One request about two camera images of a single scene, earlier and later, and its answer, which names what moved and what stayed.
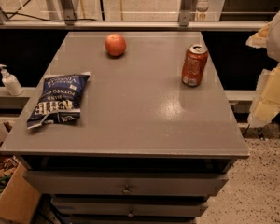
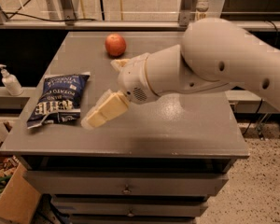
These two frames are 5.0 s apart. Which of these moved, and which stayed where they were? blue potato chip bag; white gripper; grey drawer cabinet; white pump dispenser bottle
Moved: white gripper
Stayed: grey drawer cabinet; white pump dispenser bottle; blue potato chip bag
